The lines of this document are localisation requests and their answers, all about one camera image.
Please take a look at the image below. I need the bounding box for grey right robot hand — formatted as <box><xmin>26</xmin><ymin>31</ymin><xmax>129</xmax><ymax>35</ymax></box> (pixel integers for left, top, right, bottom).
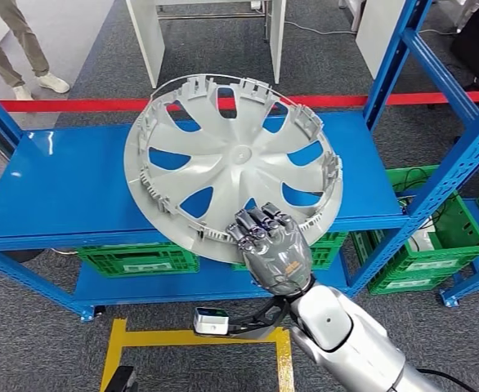
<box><xmin>226</xmin><ymin>202</ymin><xmax>315</xmax><ymax>298</ymax></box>

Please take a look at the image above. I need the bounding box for silver plastic wheel cover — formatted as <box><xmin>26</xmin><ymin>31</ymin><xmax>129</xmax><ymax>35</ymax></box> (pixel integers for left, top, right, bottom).
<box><xmin>123</xmin><ymin>73</ymin><xmax>344</xmax><ymax>265</ymax></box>

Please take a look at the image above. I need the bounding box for blue metal shelf rack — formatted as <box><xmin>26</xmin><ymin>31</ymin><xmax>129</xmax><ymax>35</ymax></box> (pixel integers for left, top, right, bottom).
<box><xmin>440</xmin><ymin>216</ymin><xmax>479</xmax><ymax>309</ymax></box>
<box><xmin>0</xmin><ymin>0</ymin><xmax>479</xmax><ymax>324</ymax></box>

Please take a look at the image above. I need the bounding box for white adapter box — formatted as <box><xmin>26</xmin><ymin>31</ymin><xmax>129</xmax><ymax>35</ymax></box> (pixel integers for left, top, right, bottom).
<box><xmin>409</xmin><ymin>215</ymin><xmax>437</xmax><ymax>254</ymax></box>

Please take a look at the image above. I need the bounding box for white board panel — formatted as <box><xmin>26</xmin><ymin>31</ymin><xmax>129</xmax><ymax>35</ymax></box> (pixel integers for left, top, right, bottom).
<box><xmin>356</xmin><ymin>0</ymin><xmax>406</xmax><ymax>79</ymax></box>

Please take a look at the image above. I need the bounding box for white furniture leg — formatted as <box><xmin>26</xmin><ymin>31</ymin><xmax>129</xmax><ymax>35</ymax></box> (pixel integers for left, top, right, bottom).
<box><xmin>339</xmin><ymin>0</ymin><xmax>365</xmax><ymax>32</ymax></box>

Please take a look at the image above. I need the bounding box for person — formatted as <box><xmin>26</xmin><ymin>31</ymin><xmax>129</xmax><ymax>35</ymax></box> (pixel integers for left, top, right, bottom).
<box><xmin>0</xmin><ymin>0</ymin><xmax>70</xmax><ymax>102</ymax></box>

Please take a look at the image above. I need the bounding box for black right camera bracket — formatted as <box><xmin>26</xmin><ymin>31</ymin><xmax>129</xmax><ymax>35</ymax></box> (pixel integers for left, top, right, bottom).
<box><xmin>227</xmin><ymin>294</ymin><xmax>297</xmax><ymax>340</ymax></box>

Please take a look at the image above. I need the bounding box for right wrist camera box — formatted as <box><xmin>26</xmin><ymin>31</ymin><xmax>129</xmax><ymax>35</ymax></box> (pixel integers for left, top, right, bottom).
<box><xmin>193</xmin><ymin>307</ymin><xmax>229</xmax><ymax>336</ymax></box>

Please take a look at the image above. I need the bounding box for black cable bundle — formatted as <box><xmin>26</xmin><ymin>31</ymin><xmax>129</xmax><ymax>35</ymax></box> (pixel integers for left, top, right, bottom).
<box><xmin>393</xmin><ymin>168</ymin><xmax>433</xmax><ymax>197</ymax></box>

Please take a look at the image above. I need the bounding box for white floor cable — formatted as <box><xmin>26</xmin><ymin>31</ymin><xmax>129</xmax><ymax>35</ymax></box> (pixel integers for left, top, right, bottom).
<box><xmin>284</xmin><ymin>20</ymin><xmax>357</xmax><ymax>37</ymax></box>

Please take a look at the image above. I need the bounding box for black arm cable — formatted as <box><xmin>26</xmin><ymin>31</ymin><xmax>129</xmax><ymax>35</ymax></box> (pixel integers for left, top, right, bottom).
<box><xmin>417</xmin><ymin>367</ymin><xmax>479</xmax><ymax>392</ymax></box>

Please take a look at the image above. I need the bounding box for white open desk frame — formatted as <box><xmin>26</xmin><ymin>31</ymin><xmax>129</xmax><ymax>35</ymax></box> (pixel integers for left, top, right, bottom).
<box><xmin>125</xmin><ymin>0</ymin><xmax>287</xmax><ymax>89</ymax></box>

